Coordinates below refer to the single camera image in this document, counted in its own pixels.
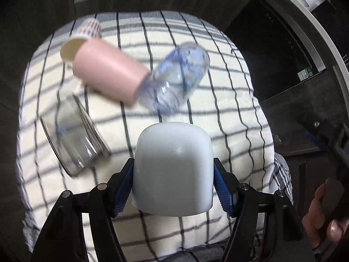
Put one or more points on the grey transparent glass cup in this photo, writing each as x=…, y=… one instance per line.
x=73, y=137

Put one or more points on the patterned paper cup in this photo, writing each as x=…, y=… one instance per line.
x=90, y=28

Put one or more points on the person's right hand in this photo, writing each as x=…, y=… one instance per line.
x=314, y=220

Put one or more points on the white countertop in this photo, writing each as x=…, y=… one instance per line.
x=342, y=70

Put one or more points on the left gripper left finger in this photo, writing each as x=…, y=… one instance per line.
x=62, y=237

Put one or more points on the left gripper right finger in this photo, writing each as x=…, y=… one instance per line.
x=284, y=238

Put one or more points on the pink plastic cup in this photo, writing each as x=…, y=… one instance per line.
x=106, y=68

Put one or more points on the white ceramic cup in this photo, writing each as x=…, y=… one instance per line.
x=173, y=170

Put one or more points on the white checkered cloth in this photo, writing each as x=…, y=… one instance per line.
x=224, y=105

